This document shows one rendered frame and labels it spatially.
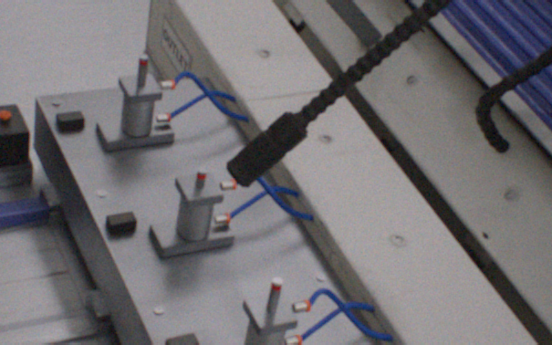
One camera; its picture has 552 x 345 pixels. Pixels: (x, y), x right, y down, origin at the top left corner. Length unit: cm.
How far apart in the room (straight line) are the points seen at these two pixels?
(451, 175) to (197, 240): 18
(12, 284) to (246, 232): 16
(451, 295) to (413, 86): 19
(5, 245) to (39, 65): 22
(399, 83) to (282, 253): 18
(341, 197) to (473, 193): 9
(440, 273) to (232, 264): 13
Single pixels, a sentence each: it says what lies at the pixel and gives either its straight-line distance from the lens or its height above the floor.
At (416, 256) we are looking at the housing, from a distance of 78.
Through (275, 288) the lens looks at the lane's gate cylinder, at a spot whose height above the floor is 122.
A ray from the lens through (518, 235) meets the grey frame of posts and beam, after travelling 79.
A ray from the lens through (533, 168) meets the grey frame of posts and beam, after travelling 81.
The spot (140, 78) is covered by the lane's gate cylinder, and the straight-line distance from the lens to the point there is 83.
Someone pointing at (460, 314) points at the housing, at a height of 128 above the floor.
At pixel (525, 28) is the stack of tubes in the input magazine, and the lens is 83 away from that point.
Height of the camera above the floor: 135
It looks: 8 degrees down
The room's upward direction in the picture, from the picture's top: 49 degrees clockwise
